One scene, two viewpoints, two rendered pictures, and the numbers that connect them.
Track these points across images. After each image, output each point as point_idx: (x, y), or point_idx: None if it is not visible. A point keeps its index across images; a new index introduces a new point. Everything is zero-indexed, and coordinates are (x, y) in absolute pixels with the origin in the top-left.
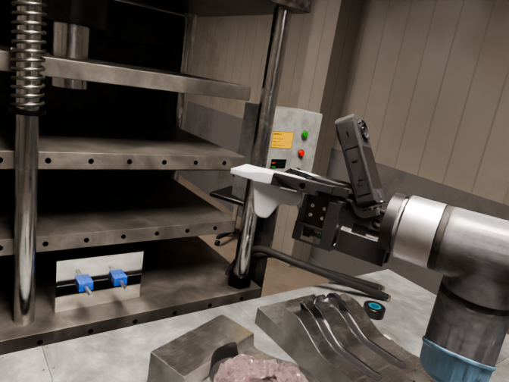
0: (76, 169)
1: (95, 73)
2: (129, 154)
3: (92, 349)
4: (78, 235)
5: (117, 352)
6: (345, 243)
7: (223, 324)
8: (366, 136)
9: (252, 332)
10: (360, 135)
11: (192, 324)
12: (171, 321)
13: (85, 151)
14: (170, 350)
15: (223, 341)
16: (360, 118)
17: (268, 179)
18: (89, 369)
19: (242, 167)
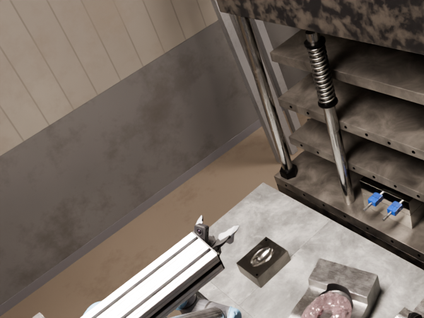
0: None
1: (364, 83)
2: (388, 139)
3: (341, 238)
4: (368, 171)
5: (344, 248)
6: None
7: (365, 279)
8: (200, 234)
9: (367, 296)
10: (195, 232)
11: (396, 268)
12: (390, 257)
13: (366, 126)
14: (325, 265)
15: (347, 284)
16: (200, 227)
17: None
18: (325, 245)
19: (200, 217)
